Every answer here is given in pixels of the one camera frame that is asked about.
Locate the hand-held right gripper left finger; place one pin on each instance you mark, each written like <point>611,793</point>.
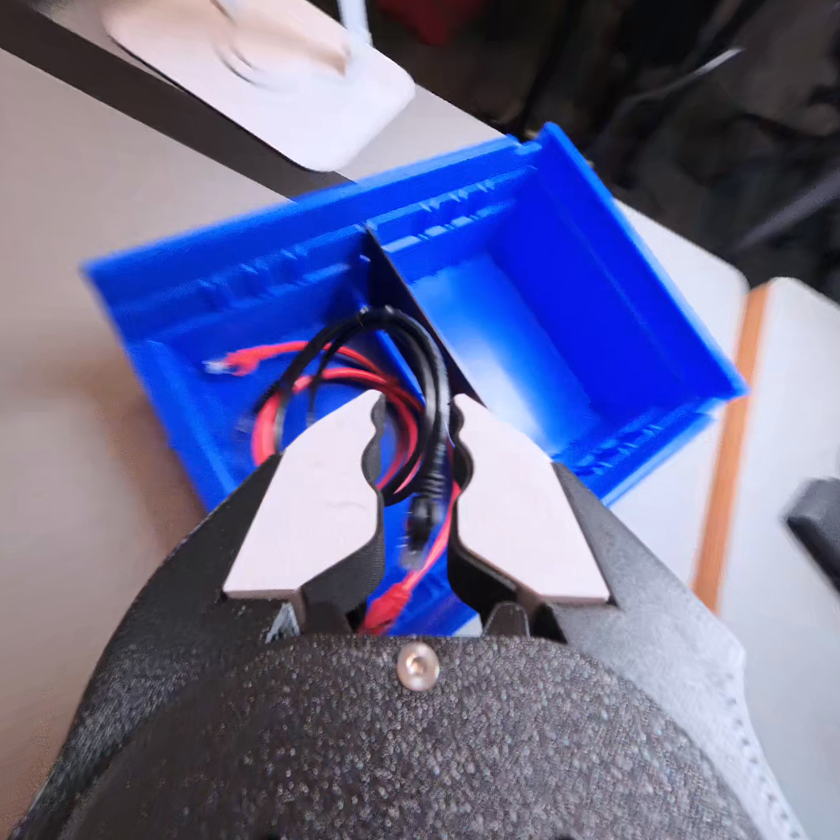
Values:
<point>315,499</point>

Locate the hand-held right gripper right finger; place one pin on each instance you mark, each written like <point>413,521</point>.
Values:
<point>525,518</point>

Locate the blue plastic bin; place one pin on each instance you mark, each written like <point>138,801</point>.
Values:
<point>577,295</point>

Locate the small black box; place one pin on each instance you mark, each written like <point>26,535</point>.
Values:
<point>817,525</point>

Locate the white stand base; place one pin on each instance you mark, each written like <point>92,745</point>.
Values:
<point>275,79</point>

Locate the red bag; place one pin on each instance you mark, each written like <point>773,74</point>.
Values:
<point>426,16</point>

